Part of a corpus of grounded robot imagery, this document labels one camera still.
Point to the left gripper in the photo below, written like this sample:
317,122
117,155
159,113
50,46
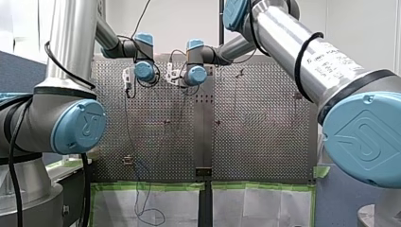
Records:
156,78

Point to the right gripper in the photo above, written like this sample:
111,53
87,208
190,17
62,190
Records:
191,89

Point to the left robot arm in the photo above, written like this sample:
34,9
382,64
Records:
67,47

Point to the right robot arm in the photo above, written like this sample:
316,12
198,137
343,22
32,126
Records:
331,66

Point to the connector holder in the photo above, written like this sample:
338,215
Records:
128,160

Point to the black upright pole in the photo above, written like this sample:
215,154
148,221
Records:
221,22

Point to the black panel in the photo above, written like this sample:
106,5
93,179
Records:
71,195

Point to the grey board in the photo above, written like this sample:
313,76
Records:
337,201

